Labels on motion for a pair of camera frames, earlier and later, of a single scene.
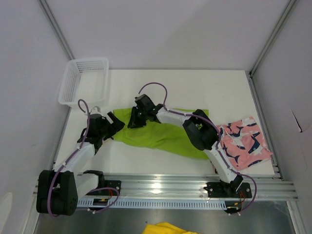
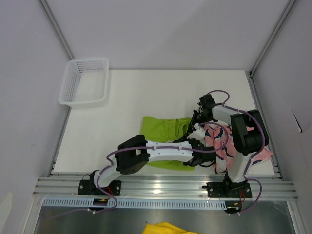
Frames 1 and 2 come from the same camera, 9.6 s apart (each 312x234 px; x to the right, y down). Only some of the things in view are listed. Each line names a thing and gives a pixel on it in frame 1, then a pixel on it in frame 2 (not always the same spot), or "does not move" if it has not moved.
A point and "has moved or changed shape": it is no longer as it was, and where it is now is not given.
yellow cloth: [165, 228] does not move
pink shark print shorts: [242, 144] has moved or changed shape
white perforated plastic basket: [86, 79] does not move
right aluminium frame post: [289, 6] does not move
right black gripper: [134, 122] to [192, 122]
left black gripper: [116, 126] to [183, 138]
